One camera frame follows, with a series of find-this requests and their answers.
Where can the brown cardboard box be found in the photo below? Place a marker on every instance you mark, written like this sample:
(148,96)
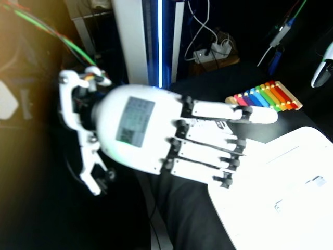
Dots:
(229,62)

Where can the white plug adapters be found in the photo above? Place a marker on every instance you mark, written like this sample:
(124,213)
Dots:
(221,47)

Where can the white power strip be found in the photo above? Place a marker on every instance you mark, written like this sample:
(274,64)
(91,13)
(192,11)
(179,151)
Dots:
(201,56)

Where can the rainbow wooden hand piano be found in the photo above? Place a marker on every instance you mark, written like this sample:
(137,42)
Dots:
(262,96)

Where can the black table cloth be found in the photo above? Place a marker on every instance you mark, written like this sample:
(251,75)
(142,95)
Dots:
(187,213)

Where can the white printed paper card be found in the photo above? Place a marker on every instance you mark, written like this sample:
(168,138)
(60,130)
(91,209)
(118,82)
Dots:
(223,125)

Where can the white and blue pillar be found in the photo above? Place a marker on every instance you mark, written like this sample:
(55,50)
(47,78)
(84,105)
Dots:
(130,39)

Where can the white shelf frame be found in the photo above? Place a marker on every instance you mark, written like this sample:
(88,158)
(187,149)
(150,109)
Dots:
(83,28)

